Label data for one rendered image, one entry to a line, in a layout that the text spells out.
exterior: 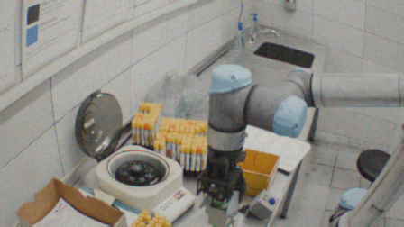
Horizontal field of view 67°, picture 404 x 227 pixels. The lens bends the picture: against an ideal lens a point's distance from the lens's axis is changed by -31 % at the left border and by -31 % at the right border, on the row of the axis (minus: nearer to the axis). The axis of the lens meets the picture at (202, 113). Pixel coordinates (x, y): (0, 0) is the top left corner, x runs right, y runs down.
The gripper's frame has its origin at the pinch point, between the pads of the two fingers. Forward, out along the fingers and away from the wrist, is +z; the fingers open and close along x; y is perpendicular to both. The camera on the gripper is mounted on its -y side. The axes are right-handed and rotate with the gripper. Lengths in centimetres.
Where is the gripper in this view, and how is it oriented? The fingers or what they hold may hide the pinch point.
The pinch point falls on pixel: (221, 209)
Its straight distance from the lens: 98.5
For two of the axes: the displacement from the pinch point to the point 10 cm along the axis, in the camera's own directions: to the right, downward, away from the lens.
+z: -0.5, 8.9, 4.5
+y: -4.1, 4.0, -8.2
